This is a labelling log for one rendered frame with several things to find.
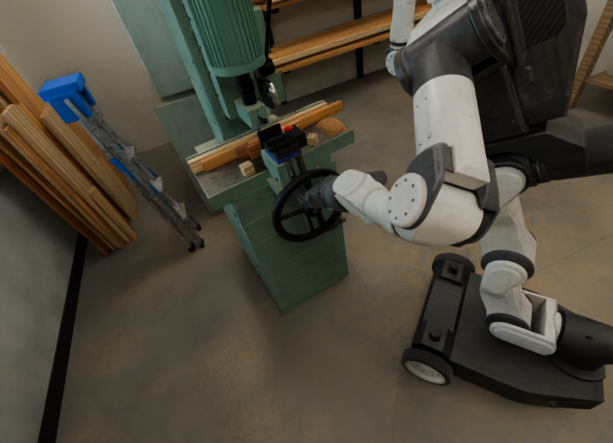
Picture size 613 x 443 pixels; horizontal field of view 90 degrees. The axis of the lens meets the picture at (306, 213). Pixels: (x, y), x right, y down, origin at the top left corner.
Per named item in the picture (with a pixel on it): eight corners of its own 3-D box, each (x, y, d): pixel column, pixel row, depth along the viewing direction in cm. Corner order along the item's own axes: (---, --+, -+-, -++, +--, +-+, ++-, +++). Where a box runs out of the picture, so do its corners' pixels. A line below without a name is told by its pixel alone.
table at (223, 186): (223, 227, 100) (215, 214, 96) (197, 182, 120) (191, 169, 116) (370, 151, 116) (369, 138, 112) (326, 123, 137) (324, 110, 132)
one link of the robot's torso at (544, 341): (549, 314, 124) (563, 297, 115) (547, 361, 113) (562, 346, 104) (492, 295, 134) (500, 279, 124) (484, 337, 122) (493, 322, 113)
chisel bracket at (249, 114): (254, 134, 111) (247, 111, 105) (240, 120, 120) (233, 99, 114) (272, 126, 113) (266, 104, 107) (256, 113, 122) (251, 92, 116)
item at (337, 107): (205, 171, 114) (202, 163, 111) (204, 169, 115) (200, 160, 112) (343, 109, 130) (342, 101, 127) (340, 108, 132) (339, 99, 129)
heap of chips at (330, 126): (331, 137, 117) (330, 130, 115) (314, 125, 125) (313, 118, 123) (348, 128, 119) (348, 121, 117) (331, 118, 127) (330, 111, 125)
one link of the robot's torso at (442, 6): (595, 68, 73) (572, -109, 58) (605, 146, 54) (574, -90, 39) (462, 108, 94) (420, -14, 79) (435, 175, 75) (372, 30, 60)
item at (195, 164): (193, 174, 114) (188, 163, 110) (192, 171, 115) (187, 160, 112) (328, 114, 130) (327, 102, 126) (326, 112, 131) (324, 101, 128)
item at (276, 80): (267, 108, 130) (260, 79, 121) (261, 103, 134) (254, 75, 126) (287, 99, 132) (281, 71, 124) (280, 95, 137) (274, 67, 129)
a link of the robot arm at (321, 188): (314, 218, 87) (332, 224, 76) (296, 190, 85) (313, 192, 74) (348, 193, 90) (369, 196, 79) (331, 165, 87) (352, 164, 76)
